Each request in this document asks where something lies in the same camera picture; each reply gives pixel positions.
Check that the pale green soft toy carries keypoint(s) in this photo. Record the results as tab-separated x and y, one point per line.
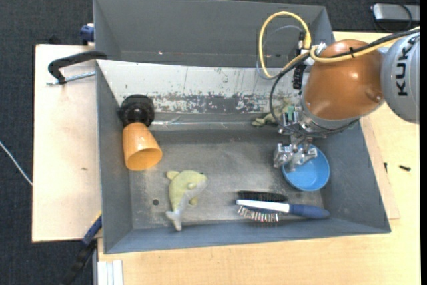
263	120

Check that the blue bowl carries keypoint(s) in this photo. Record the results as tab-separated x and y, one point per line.
308	175

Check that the yellow-green plush dolphin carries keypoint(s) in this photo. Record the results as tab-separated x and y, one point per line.
183	190

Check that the grey metal bin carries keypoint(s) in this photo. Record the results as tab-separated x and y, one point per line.
213	160

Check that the white and blue brush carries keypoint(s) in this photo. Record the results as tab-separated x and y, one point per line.
287	208

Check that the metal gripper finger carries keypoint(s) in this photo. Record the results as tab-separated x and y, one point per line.
282	153
305	153

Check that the black brush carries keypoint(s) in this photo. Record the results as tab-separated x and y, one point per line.
263	195

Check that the small black screw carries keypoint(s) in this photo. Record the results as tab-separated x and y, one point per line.
405	168

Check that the orange plastic cup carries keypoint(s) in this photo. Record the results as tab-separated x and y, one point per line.
140	147

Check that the black round wheel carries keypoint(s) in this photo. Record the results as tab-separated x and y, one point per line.
136	110

